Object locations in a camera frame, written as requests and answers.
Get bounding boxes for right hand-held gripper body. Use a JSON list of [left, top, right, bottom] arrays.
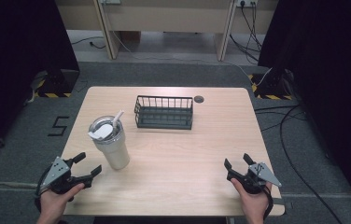
[[230, 162, 283, 195]]

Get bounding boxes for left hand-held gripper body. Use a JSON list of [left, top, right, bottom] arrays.
[[39, 156, 93, 195]]

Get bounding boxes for white tumbler cup with straw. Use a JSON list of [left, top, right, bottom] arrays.
[[88, 109, 131, 171]]

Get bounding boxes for black wire basket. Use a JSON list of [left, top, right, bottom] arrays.
[[133, 94, 194, 131]]

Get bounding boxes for person's right hand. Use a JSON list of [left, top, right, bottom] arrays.
[[230, 177, 274, 224]]

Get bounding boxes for person's left hand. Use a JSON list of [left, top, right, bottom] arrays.
[[36, 182, 86, 224]]

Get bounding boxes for black stand base with hazard tape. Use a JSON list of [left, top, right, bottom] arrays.
[[247, 68, 293, 101], [33, 68, 80, 99]]

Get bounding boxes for black curtain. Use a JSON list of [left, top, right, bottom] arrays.
[[0, 0, 80, 160], [257, 0, 351, 216]]

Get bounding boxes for black wrist strap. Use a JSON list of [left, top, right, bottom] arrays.
[[34, 167, 53, 213], [261, 185, 274, 221]]

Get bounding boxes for black cable on floor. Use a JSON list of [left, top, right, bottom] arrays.
[[70, 35, 106, 50], [279, 105, 344, 224]]

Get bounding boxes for bundle of black cables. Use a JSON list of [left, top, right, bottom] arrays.
[[229, 2, 263, 65]]

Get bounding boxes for wall power socket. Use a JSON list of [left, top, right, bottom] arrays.
[[236, 0, 259, 8]]

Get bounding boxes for light wooden desk frame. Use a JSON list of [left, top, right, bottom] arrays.
[[55, 0, 280, 62]]

